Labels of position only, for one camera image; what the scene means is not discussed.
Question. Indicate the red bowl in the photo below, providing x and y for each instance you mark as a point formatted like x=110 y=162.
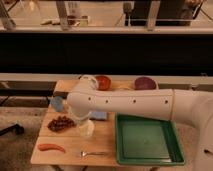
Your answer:
x=104 y=82

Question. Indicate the purple bowl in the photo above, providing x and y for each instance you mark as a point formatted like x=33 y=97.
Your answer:
x=145 y=83

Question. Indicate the blue sponge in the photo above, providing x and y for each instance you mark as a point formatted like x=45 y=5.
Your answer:
x=98 y=115

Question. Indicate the dark red grape bunch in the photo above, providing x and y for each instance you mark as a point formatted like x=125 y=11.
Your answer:
x=60 y=124

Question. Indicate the green plastic tray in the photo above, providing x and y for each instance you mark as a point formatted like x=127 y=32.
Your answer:
x=147 y=142

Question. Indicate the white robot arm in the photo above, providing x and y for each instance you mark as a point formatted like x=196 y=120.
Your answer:
x=194 y=108

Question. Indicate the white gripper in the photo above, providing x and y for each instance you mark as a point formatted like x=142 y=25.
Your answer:
x=86 y=129

